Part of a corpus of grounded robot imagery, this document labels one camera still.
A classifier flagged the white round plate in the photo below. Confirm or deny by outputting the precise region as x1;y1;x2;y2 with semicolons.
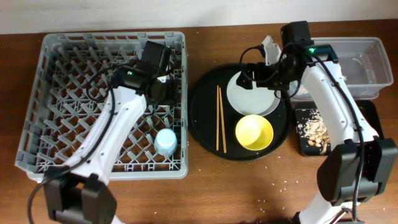
226;72;280;116

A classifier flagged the blue plastic cup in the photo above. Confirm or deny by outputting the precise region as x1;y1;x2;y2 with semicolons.
154;128;177;157

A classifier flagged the wooden chopstick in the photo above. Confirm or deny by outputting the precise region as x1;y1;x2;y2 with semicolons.
218;87;227;154
216;85;220;151

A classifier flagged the yellow bowl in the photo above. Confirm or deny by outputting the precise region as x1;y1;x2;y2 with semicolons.
235;114;274;151

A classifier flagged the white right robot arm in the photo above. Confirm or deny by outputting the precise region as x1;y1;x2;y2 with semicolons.
239;40;397;223

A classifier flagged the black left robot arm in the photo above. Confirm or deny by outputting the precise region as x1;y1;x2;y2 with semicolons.
40;60;177;223

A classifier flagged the clear plastic waste bin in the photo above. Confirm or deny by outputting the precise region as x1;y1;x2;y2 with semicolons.
289;37;394;101

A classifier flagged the grey dishwasher rack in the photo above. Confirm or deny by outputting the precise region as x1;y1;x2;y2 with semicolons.
15;31;188;182

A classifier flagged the food scraps pile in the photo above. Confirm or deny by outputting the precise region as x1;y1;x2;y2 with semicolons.
295;109;330;156

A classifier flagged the round black tray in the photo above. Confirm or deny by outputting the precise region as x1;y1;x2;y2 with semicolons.
188;63;293;161

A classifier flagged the black rectangular tray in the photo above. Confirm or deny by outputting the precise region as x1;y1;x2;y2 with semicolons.
294;100;384;156

